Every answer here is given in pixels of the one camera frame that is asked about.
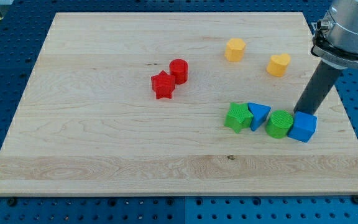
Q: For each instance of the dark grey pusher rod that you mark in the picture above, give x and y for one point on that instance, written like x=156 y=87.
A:
x=318 y=87

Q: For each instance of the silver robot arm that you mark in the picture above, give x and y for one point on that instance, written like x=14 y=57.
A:
x=335 y=42

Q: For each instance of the green star block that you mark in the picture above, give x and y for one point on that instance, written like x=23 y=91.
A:
x=238 y=117

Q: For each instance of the red star block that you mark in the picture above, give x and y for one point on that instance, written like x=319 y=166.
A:
x=163 y=85

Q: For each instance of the blue cube block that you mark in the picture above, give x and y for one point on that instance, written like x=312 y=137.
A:
x=304 y=127

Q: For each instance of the yellow heart block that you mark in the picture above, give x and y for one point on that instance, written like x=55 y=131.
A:
x=278 y=64

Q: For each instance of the green cylinder block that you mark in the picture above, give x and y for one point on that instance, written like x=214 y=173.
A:
x=279 y=124

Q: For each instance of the blue triangle block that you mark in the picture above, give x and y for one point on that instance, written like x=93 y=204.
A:
x=260 y=113

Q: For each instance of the yellow hexagon block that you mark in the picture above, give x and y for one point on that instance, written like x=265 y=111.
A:
x=235 y=49

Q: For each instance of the light wooden board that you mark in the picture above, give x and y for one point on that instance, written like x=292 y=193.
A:
x=89 y=125

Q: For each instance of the red cylinder block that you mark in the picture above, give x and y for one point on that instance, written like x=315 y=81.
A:
x=179 y=69

